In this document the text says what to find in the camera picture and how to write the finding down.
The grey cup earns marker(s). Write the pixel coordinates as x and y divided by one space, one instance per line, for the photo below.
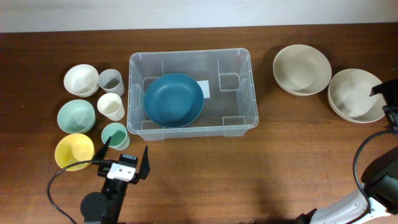
111 81

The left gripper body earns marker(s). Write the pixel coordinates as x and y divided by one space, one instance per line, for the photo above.
102 170

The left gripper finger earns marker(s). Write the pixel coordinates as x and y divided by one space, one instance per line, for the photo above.
145 166
99 156

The cream cup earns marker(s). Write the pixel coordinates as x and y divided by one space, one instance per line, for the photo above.
111 106

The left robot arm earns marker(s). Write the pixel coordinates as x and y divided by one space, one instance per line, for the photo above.
105 206

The beige bowl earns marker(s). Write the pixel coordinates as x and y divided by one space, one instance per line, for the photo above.
301 70
349 95

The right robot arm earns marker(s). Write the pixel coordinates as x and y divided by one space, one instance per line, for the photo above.
376 195

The blue plate bowl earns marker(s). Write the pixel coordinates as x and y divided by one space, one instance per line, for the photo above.
174 100

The clear plastic storage bin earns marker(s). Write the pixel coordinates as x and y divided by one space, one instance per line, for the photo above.
231 109

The yellow small bowl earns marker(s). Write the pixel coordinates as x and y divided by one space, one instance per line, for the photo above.
74 148

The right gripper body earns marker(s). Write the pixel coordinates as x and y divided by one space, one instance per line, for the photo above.
390 94

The mint green cup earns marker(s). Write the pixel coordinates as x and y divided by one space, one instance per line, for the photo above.
119 136

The white small bowl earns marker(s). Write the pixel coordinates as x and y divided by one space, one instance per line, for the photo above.
82 80

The mint green small bowl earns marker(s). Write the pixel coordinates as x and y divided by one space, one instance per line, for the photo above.
76 116

